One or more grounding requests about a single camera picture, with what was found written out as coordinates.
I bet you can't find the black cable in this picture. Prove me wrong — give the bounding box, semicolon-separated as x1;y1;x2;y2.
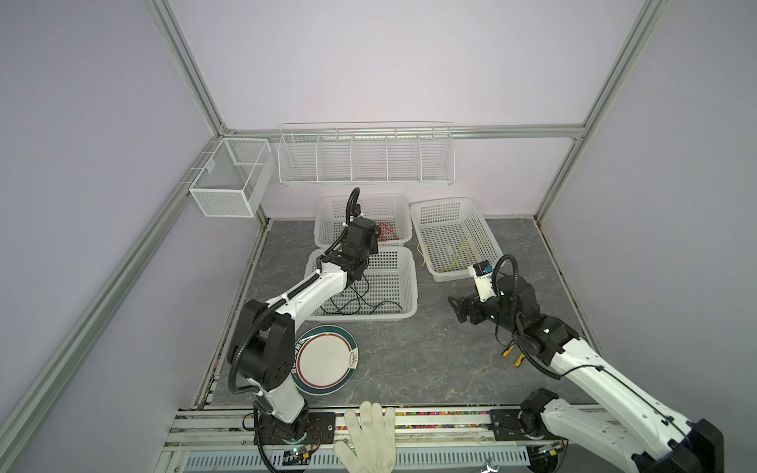
321;271;406;317

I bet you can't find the yellow cable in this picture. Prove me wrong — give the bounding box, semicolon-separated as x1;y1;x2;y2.
416;235;474;273

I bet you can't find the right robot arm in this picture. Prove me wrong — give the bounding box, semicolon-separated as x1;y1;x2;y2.
447;274;725;472

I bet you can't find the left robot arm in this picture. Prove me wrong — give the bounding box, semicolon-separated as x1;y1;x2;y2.
227;187;382;426

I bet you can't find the white gloved hand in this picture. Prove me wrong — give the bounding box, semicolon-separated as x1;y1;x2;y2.
333;401;396;473

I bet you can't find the back left white basket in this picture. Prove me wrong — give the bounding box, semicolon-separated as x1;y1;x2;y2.
313;193;412;248

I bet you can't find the front white plastic basket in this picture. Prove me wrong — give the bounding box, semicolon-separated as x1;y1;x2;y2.
311;246;418;322

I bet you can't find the back right white basket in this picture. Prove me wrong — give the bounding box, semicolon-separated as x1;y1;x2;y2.
409;197;503;283

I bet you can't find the white plate green rim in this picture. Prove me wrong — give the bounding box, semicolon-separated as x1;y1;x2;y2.
291;325;359;396

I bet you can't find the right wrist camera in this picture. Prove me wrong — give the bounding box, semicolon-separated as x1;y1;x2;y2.
468;260;497;303

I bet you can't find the white wire wall shelf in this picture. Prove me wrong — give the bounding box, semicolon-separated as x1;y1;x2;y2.
277;121;457;185

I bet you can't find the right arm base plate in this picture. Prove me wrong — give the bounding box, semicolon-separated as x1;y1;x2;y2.
489;409;560;441

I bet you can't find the white mesh wall box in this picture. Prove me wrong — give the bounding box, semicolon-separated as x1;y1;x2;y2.
189;138;275;218

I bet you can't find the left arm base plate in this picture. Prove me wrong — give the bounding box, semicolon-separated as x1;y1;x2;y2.
254;411;336;445

